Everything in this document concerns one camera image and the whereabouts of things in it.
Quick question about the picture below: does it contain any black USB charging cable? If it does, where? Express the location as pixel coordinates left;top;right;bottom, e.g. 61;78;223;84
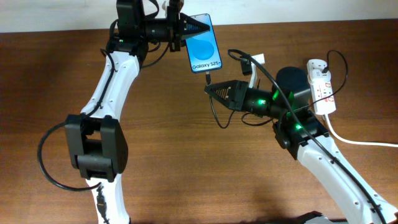
205;49;348;129

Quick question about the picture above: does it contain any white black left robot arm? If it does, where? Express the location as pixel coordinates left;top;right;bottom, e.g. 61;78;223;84
65;1;210;223

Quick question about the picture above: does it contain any white power strip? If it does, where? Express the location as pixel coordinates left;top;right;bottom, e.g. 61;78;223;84
307;59;336;115

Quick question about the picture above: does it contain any blue Galaxy smartphone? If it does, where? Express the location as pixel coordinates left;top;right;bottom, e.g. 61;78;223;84
186;14;222;73

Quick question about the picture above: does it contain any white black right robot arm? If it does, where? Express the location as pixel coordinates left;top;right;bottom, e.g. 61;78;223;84
205;67;397;223

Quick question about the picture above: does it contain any white USB charger plug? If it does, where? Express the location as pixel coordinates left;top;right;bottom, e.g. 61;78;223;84
307;69;331;85

